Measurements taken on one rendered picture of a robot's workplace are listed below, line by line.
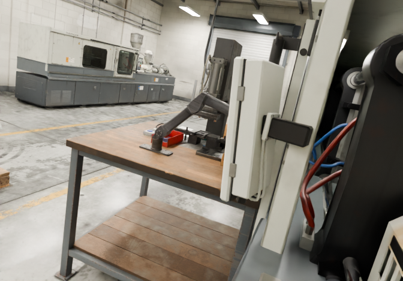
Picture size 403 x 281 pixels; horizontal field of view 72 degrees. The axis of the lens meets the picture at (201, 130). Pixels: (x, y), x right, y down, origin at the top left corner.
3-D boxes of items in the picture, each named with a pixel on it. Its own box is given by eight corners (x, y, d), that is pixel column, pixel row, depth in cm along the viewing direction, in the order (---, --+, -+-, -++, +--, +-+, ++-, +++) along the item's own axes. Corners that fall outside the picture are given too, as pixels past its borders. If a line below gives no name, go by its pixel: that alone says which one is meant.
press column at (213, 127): (202, 138, 219) (222, 40, 203) (207, 135, 230) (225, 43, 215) (219, 142, 215) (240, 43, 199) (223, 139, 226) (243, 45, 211)
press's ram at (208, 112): (190, 118, 192) (198, 75, 185) (202, 115, 216) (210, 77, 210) (214, 124, 186) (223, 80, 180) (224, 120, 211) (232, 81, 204)
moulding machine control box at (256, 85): (223, 177, 93) (249, 61, 85) (292, 199, 85) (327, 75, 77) (202, 196, 76) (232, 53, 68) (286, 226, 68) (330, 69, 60)
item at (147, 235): (53, 275, 173) (65, 138, 155) (138, 211, 265) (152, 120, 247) (222, 363, 140) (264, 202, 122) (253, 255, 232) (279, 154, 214)
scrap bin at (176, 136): (150, 142, 178) (152, 133, 177) (167, 136, 202) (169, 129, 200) (167, 147, 175) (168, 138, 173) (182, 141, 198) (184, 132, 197)
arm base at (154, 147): (146, 132, 170) (140, 134, 163) (175, 141, 164) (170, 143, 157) (144, 145, 171) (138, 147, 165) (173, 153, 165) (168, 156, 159)
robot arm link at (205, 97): (249, 112, 150) (200, 88, 156) (246, 114, 142) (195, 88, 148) (238, 132, 153) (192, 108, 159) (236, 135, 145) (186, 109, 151)
